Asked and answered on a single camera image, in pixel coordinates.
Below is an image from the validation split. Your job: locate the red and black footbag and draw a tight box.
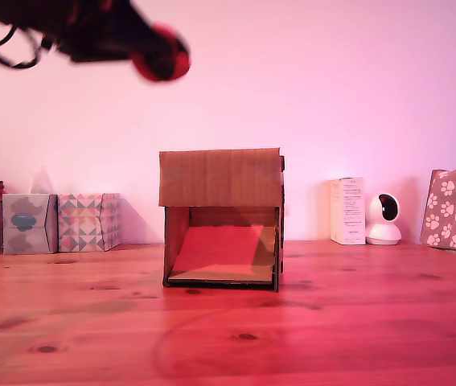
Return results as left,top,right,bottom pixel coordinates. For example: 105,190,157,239
129,23,192,84

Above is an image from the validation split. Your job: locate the cardboard dice tower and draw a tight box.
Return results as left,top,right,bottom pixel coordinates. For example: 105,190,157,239
158,147,286,293

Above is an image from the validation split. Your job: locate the white tissue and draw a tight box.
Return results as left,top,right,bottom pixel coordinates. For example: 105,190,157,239
29,166,55,195

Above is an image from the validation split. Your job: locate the triangle pattern tissue box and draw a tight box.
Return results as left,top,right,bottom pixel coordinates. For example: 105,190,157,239
57,192,122,253

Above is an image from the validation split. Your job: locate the grey cloud print tissue box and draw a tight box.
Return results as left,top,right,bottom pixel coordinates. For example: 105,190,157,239
2,193,60,256

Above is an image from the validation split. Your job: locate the white printed carton box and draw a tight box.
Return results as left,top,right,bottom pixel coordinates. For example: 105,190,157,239
329,177,367,246

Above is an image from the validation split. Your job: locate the small white round camera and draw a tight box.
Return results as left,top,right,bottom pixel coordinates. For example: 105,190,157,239
365,193,403,246

